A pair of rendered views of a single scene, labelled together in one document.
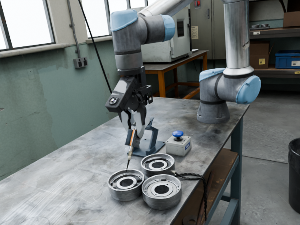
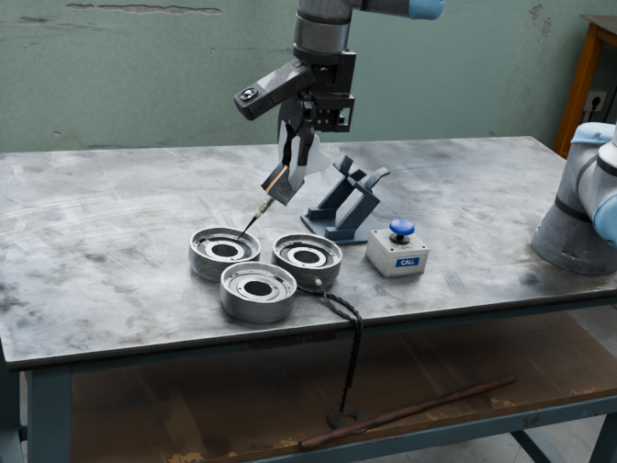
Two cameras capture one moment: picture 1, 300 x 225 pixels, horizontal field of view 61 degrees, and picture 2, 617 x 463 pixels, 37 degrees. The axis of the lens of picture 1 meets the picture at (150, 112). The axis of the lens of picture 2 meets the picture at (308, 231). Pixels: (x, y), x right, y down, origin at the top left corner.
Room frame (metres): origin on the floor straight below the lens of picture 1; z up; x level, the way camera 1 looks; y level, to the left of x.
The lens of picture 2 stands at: (-0.34, -0.60, 1.50)
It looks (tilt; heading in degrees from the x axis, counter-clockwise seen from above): 28 degrees down; 30
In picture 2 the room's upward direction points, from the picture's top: 9 degrees clockwise
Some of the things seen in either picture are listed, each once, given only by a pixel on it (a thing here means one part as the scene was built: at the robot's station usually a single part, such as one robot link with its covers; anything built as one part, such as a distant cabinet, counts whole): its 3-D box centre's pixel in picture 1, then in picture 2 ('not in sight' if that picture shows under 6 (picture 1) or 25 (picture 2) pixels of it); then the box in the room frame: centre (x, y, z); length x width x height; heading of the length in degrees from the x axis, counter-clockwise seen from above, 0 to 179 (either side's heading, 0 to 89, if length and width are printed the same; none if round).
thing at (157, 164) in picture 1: (158, 167); (306, 262); (0.70, -0.01, 0.82); 0.10 x 0.10 x 0.04
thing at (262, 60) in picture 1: (256, 55); not in sight; (3.88, -1.71, 0.64); 0.49 x 0.40 x 0.37; 62
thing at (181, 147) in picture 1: (179, 143); (399, 251); (0.83, -0.09, 0.82); 0.08 x 0.07 x 0.05; 147
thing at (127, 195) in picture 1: (127, 185); (224, 255); (0.62, 0.09, 0.82); 0.10 x 0.10 x 0.04
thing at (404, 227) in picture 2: (178, 138); (399, 236); (0.83, -0.09, 0.85); 0.04 x 0.04 x 0.05
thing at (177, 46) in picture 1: (163, 34); not in sight; (3.28, -0.26, 1.10); 0.62 x 0.61 x 0.65; 147
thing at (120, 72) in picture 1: (134, 88); (318, 88); (0.73, 0.04, 1.07); 0.09 x 0.08 x 0.12; 148
